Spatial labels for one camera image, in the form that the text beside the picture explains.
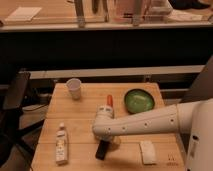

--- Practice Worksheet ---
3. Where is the small white bottle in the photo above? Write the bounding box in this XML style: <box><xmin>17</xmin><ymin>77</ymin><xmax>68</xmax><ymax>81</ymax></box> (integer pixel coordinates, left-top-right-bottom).
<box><xmin>55</xmin><ymin>123</ymin><xmax>68</xmax><ymax>165</ymax></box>

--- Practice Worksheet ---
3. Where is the white paper sheet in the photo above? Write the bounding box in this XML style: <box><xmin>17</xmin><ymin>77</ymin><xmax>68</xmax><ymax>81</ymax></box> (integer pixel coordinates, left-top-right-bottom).
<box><xmin>5</xmin><ymin>7</ymin><xmax>41</xmax><ymax>22</ymax></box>

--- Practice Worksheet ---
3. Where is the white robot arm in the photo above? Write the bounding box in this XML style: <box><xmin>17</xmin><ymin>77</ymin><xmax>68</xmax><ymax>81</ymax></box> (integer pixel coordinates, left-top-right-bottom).
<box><xmin>92</xmin><ymin>98</ymin><xmax>213</xmax><ymax>171</ymax></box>

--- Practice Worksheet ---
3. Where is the black eraser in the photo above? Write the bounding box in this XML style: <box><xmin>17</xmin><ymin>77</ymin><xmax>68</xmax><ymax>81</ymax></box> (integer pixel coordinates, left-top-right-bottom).
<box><xmin>95</xmin><ymin>140</ymin><xmax>109</xmax><ymax>160</ymax></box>

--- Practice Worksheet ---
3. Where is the white sponge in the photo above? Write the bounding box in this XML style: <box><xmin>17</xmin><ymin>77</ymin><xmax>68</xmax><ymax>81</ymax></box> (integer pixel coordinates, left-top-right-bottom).
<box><xmin>140</xmin><ymin>141</ymin><xmax>157</xmax><ymax>165</ymax></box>

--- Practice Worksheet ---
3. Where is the green bowl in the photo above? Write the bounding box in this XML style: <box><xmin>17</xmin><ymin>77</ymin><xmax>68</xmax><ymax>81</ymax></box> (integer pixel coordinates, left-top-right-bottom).
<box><xmin>124</xmin><ymin>89</ymin><xmax>155</xmax><ymax>114</ymax></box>

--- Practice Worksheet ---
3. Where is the white paper cup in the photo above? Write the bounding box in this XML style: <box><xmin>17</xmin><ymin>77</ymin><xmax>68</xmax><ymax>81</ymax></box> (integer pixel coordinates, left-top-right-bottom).
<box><xmin>66</xmin><ymin>78</ymin><xmax>81</xmax><ymax>100</ymax></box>

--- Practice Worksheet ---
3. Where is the orange carrot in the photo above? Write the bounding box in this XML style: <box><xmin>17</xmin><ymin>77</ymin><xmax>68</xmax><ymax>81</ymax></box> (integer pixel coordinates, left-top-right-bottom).
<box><xmin>107</xmin><ymin>95</ymin><xmax>113</xmax><ymax>107</ymax></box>

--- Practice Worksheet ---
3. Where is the black office chair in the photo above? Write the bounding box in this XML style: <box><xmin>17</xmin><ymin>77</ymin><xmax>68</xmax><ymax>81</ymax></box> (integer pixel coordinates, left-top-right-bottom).
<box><xmin>0</xmin><ymin>72</ymin><xmax>44</xmax><ymax>167</ymax></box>

